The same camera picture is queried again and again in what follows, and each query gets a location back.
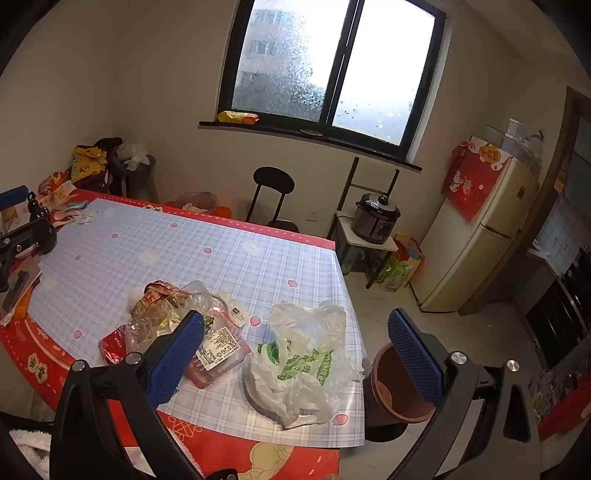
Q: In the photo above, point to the yellow snack bags pile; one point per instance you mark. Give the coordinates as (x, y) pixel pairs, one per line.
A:
(89, 165)

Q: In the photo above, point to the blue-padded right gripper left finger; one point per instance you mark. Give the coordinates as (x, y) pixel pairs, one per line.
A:
(168, 358)

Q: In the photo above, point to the clear plastic container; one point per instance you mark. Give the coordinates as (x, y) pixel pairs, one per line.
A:
(192, 297)

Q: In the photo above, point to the yellow snack packet on sill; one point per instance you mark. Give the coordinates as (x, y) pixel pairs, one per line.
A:
(240, 118)

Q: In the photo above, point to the electric pressure cooker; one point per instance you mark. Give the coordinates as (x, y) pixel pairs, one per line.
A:
(375, 218)

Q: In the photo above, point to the black framed window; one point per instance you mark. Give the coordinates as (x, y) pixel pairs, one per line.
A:
(354, 75)

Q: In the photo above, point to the brown plastic trash bin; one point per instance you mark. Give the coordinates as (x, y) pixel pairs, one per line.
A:
(391, 396)

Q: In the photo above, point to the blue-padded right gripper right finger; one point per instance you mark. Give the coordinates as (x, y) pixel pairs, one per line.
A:
(421, 366)

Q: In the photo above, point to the white green plastic bag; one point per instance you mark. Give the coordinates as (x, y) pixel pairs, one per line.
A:
(299, 377)

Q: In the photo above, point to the black kitchen stove counter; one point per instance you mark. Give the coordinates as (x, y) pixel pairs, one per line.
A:
(556, 307)

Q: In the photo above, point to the white printed packaging card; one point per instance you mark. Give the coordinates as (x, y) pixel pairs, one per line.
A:
(237, 312)

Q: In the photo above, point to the red-rimmed clear food tray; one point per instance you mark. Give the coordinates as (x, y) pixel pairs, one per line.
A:
(222, 349)

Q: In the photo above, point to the small white side table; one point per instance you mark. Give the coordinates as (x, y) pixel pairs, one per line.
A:
(343, 224)

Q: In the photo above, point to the black gourd-shaped bottle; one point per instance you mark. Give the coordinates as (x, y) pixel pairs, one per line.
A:
(43, 235)

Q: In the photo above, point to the colourful bags beside table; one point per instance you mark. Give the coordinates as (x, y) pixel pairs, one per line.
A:
(403, 264)

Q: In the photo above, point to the red festive cloth on fridge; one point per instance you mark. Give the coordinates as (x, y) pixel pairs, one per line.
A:
(476, 167)

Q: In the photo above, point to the cream two-door refrigerator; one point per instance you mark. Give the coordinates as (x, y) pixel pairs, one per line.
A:
(460, 254)

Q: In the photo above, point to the gold red snack wrapper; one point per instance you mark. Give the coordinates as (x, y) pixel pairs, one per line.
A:
(162, 305)

